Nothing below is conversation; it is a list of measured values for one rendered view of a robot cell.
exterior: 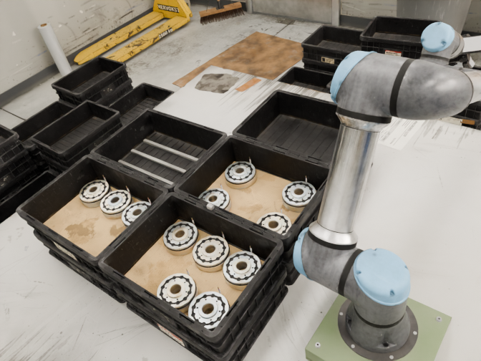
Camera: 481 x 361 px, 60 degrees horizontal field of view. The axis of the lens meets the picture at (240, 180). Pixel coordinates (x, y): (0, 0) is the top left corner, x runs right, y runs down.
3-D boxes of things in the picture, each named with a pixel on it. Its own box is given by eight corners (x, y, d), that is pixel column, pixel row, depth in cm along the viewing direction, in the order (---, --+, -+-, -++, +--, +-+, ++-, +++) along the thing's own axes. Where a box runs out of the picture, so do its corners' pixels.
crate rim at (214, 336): (286, 247, 106) (285, 241, 104) (215, 345, 90) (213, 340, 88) (172, 195, 126) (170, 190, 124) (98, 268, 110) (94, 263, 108)
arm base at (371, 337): (420, 319, 102) (426, 296, 96) (389, 367, 95) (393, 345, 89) (365, 287, 111) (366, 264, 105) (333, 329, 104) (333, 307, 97)
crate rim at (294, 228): (338, 174, 122) (338, 168, 120) (286, 247, 106) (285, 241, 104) (230, 139, 142) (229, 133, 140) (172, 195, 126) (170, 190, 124)
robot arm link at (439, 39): (414, 51, 112) (424, 18, 110) (426, 57, 120) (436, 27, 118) (444, 55, 107) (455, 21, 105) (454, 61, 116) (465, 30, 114)
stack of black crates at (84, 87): (121, 110, 313) (98, 55, 282) (148, 120, 298) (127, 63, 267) (79, 140, 292) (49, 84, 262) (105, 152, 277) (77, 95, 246)
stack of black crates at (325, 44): (373, 79, 293) (377, 32, 269) (354, 101, 277) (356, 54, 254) (322, 68, 313) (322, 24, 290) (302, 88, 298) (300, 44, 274)
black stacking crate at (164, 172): (234, 160, 148) (229, 135, 141) (180, 215, 133) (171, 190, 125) (156, 132, 168) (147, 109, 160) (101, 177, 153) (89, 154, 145)
